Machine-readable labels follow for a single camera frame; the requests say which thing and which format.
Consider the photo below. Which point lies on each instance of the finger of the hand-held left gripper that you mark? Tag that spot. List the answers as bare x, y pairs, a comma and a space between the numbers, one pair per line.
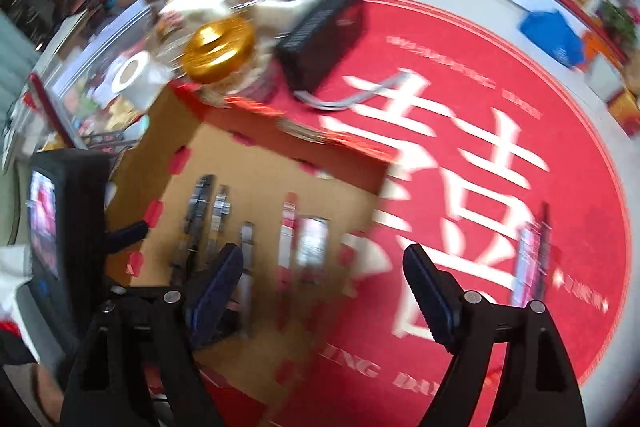
127, 232

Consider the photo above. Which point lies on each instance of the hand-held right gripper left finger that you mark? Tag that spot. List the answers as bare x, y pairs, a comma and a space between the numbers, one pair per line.
215, 292

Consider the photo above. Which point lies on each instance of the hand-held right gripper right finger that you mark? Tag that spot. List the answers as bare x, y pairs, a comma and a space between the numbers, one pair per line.
435, 307

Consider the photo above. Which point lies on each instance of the grey grip clear pen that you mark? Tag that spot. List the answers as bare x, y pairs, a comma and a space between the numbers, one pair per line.
197, 207

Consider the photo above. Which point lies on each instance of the light blue printed pen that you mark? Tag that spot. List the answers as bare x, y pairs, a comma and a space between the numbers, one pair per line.
525, 262

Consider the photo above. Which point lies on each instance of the small red black box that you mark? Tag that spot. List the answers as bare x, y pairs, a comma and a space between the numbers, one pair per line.
312, 242

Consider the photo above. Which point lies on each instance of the red cardboard box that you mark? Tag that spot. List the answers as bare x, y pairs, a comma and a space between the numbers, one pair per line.
260, 167

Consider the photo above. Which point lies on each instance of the person's left forearm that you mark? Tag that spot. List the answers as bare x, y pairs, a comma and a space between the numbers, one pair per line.
47, 387

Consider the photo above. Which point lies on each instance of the white tissue roll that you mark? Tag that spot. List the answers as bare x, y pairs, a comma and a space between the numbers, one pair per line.
145, 82

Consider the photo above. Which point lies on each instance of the clear plastic storage box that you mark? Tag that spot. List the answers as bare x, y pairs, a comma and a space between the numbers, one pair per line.
95, 57

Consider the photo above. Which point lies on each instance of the red round printed mat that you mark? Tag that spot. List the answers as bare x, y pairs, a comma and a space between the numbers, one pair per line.
575, 187

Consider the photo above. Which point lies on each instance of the gold lid jar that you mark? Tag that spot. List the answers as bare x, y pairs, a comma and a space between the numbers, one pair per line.
217, 49

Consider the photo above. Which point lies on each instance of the black radio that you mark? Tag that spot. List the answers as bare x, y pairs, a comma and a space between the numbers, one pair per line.
320, 47

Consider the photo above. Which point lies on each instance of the blue plastic bag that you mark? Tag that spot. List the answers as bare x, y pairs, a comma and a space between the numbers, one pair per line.
550, 37

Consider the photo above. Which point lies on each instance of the green potted plant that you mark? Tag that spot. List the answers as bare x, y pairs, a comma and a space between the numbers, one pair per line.
620, 19

